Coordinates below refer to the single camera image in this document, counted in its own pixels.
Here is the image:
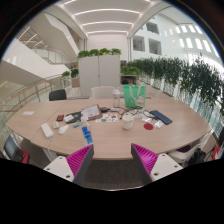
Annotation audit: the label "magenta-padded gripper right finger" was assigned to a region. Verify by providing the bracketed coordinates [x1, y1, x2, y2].
[130, 143, 184, 186]

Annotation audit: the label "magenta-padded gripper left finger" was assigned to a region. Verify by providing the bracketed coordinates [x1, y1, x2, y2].
[43, 143, 95, 187]

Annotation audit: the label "clear blue-labelled water bottle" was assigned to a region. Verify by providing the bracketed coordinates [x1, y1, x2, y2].
[81, 114, 94, 145]

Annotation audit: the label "white shell chair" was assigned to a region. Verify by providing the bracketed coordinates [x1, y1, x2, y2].
[168, 131, 214, 164]

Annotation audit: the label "black backpack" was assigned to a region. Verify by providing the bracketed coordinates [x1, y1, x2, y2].
[188, 148, 208, 167]

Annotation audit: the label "white computer mouse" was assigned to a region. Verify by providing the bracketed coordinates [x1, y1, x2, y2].
[57, 124, 70, 135]

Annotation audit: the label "white power strip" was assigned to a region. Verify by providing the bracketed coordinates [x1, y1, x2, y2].
[40, 122, 55, 139]

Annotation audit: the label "small white packet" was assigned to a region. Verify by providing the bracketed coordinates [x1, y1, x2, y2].
[154, 119, 165, 129]

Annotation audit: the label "flat round red coaster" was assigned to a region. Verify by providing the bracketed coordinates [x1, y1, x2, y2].
[143, 122, 155, 131]

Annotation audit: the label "dark blue keyboard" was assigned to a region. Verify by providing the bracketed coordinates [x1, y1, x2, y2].
[149, 109, 174, 126]

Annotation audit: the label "white card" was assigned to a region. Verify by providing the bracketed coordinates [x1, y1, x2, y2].
[63, 114, 75, 123]

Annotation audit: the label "black notebook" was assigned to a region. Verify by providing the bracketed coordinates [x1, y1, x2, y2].
[64, 111, 83, 125]

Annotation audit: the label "red bag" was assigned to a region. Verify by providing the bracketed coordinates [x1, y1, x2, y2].
[211, 143, 224, 161]

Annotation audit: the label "white mug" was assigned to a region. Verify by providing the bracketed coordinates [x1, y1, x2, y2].
[121, 112, 135, 131]

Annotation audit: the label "white paper sheet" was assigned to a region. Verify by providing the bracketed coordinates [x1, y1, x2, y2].
[21, 110, 36, 117]

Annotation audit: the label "colourful sticker sheet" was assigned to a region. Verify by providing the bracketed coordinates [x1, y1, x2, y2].
[95, 113, 119, 123]

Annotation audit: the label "black office chair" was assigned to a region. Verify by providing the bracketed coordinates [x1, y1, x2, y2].
[48, 88, 68, 102]

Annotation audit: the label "green tote bag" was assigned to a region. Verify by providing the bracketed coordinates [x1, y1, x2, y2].
[122, 84, 147, 109]

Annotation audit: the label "glass railing with wooden handrail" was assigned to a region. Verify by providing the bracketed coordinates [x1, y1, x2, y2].
[0, 74, 63, 114]

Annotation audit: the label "clear shaker bottle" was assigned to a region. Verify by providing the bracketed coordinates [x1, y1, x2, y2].
[112, 87, 122, 108]

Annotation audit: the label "row of tall green plants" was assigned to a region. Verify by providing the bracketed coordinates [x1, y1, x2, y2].
[126, 56, 224, 118]

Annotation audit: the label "potted plants in planter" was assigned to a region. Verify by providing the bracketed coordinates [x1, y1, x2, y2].
[61, 68, 81, 88]

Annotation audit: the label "white cabinet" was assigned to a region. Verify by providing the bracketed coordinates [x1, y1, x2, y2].
[77, 54, 122, 98]

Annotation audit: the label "low shelf with plants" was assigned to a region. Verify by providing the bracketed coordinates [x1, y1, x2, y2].
[120, 65, 141, 85]

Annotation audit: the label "green plants atop cabinet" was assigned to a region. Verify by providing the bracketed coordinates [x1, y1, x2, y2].
[77, 47, 122, 60]

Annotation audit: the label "ceiling light strips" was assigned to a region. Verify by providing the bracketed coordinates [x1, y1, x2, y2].
[63, 0, 154, 36]

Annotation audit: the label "black cable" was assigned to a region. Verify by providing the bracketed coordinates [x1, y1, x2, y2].
[118, 106, 158, 121]

